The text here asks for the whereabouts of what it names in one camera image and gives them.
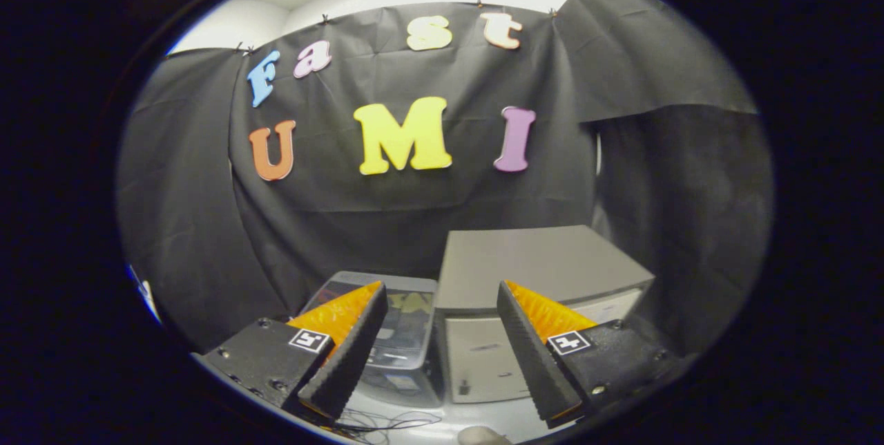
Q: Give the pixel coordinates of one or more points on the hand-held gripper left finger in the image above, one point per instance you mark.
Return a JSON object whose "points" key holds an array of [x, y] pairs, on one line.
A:
{"points": [[345, 362]]}

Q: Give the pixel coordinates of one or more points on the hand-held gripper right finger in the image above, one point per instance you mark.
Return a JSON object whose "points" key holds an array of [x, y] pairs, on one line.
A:
{"points": [[535, 362]]}

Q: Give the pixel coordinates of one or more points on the grey washing machine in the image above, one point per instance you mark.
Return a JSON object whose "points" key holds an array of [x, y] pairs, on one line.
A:
{"points": [[407, 386]]}

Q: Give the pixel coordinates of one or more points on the pale rounded object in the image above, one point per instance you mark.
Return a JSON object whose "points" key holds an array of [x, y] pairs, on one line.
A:
{"points": [[480, 437]]}

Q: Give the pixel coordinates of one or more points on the beige cabinet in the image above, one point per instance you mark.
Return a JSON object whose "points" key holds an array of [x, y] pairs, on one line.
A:
{"points": [[539, 265]]}

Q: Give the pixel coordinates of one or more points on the black backdrop cloth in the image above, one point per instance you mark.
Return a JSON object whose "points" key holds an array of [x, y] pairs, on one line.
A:
{"points": [[414, 210]]}

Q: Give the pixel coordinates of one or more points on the white and blue object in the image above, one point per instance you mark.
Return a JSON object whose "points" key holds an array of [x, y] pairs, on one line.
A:
{"points": [[143, 293]]}

